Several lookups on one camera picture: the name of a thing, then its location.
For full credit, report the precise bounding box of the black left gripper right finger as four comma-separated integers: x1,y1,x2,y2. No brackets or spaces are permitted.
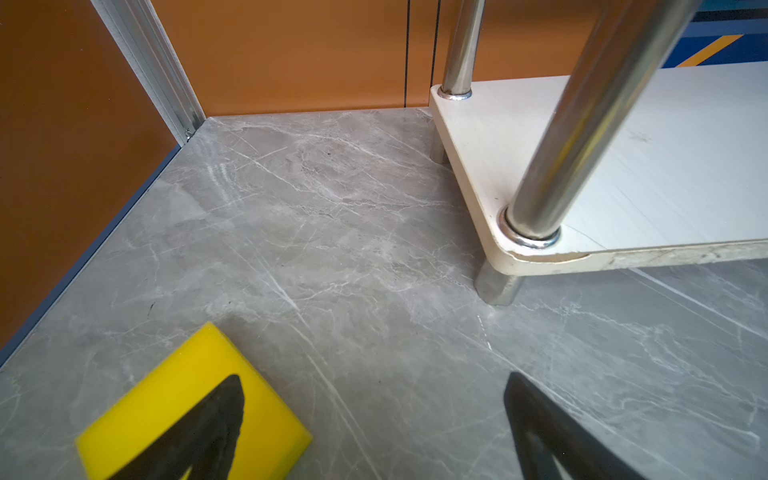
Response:
503,371,643,479

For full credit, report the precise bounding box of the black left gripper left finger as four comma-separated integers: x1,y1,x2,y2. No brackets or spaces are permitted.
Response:
112,374,245,479

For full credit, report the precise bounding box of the bright yellow foam sponge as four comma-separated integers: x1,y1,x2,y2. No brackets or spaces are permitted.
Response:
76,323,312,479

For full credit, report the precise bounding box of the white two-tier metal shelf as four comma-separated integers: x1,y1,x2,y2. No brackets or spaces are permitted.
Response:
429,1,767,306

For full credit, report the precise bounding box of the aluminium left corner post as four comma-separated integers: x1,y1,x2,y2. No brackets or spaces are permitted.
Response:
91,0,206,146

